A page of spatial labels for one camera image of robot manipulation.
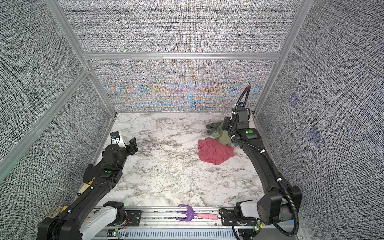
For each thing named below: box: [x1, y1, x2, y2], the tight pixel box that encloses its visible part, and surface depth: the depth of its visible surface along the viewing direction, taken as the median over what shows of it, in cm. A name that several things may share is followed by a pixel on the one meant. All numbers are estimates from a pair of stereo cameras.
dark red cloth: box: [197, 137, 235, 165], surface depth 96 cm
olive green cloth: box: [206, 120, 232, 146], surface depth 88 cm
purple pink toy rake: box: [176, 204, 218, 222], surface depth 75 cm
